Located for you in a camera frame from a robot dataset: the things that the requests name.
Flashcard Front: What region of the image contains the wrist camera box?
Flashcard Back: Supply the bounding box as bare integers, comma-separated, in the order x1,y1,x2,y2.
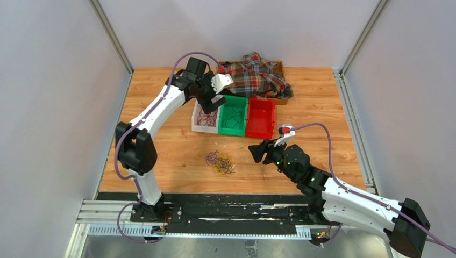
274,123,296,147
210,73,233,94

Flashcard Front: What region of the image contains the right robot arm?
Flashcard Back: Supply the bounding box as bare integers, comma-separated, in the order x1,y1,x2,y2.
248,139,430,257

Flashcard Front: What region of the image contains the red wire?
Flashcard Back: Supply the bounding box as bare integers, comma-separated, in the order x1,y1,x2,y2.
195,106,219,128

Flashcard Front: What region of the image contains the wooden tray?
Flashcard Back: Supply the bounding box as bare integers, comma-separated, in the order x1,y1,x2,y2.
217,60,289,106

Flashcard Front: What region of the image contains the red plastic bin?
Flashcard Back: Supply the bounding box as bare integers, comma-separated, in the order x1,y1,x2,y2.
245,98,275,139

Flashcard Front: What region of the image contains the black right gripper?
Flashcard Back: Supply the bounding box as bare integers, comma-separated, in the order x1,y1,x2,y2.
248,137,297,182

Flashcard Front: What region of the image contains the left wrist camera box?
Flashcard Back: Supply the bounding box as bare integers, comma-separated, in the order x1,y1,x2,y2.
210,73,233,94

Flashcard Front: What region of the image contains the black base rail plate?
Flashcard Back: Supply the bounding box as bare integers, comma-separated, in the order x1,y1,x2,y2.
96,192,332,239

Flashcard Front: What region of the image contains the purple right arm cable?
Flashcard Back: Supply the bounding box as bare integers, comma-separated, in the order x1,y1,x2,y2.
290,123,456,254

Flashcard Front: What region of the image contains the coloured wire bundle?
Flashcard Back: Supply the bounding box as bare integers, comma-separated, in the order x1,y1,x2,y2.
205,150,236,176

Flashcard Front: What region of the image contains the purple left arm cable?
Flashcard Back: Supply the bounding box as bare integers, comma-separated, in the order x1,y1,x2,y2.
113,52,227,245

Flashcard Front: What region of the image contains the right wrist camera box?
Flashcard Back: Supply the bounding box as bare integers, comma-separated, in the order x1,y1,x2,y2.
274,123,296,147

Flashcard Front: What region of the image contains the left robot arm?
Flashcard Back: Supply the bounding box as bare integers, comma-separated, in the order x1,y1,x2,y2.
114,52,233,222

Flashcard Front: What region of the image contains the green plastic bin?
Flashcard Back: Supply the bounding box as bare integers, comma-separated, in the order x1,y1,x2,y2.
218,95,249,137

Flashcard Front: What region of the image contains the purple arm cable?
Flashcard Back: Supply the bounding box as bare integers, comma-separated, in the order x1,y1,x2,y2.
290,123,456,254
113,52,227,245

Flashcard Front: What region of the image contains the blue wire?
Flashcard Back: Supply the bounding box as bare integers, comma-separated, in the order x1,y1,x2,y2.
222,103,247,130

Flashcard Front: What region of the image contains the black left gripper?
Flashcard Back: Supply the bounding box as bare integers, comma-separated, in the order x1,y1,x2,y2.
195,71,226,114

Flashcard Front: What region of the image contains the white plastic bin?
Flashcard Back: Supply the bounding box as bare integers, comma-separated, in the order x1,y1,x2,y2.
191,102,220,134

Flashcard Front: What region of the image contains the plaid flannel shirt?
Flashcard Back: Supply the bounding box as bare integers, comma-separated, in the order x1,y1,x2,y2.
222,51,294,99

